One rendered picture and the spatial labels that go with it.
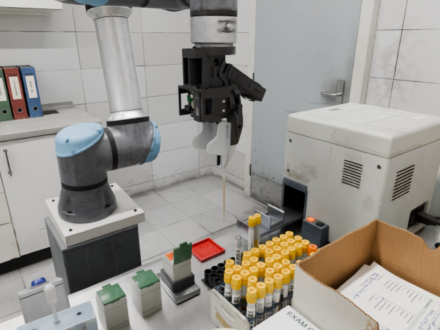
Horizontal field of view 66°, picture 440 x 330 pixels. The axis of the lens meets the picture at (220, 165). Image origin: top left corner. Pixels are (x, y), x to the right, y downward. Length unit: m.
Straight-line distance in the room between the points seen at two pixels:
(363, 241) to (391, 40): 1.63
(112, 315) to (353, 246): 0.45
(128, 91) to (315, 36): 1.68
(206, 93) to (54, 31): 2.33
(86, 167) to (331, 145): 0.59
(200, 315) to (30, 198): 1.76
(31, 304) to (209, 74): 0.48
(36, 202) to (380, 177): 1.97
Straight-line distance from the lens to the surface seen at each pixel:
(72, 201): 0.94
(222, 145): 0.60
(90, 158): 0.89
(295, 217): 0.93
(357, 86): 2.25
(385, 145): 0.75
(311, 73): 2.44
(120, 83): 0.94
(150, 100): 3.08
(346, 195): 0.83
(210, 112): 0.56
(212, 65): 0.57
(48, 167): 2.27
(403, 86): 2.19
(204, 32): 0.56
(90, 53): 2.87
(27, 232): 2.40
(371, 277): 0.73
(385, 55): 2.23
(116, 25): 0.96
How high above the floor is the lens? 1.36
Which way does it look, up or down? 20 degrees down
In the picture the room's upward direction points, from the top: straight up
